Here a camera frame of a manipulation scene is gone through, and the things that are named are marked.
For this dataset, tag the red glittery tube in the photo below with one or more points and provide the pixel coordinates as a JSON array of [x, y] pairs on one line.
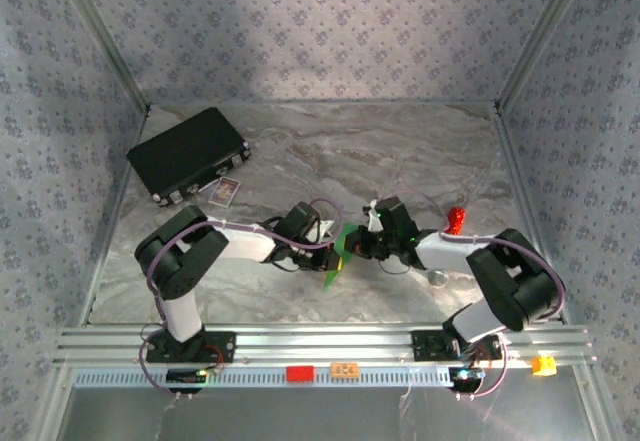
[[455, 221]]

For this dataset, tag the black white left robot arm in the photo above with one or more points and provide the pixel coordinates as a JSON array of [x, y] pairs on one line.
[[175, 266]]

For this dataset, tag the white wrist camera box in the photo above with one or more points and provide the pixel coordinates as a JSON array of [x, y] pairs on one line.
[[373, 215], [323, 229]]

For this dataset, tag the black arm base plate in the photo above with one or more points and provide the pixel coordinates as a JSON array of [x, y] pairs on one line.
[[220, 346], [425, 346]]

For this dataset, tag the small silver dome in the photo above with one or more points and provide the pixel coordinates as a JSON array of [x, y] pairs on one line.
[[438, 278]]

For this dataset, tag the black hard case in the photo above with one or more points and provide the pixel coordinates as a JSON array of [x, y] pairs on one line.
[[185, 151]]

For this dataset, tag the aluminium frame leg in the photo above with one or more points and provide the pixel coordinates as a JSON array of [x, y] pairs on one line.
[[593, 401], [53, 401]]

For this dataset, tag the green paper sheet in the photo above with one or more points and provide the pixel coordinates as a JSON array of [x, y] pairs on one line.
[[331, 278]]

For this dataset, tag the small printed card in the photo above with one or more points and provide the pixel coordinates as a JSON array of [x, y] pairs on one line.
[[224, 192]]

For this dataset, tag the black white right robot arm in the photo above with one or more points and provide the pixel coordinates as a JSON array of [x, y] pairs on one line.
[[510, 281]]

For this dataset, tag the aluminium mounting rail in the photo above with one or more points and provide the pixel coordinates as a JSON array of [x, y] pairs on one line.
[[320, 343]]

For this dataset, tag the aluminium corner post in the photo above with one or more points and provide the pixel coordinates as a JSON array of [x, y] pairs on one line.
[[106, 36], [538, 36]]

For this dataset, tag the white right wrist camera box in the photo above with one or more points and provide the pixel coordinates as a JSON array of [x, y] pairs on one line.
[[373, 215]]

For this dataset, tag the small black controller board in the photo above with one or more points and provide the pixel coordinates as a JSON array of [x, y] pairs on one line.
[[467, 375], [185, 375]]

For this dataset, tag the aluminium side rail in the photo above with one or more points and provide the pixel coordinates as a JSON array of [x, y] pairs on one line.
[[515, 166], [114, 216]]

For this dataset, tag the orange printed tag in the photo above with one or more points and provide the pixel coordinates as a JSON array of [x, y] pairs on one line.
[[344, 369]]

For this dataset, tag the red rectangular block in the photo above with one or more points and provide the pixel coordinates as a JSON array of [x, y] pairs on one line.
[[300, 373]]

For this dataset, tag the yellow orange block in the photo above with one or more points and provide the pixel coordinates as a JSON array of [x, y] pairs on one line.
[[543, 365]]

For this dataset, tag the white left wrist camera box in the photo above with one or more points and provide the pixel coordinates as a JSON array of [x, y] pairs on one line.
[[323, 229]]

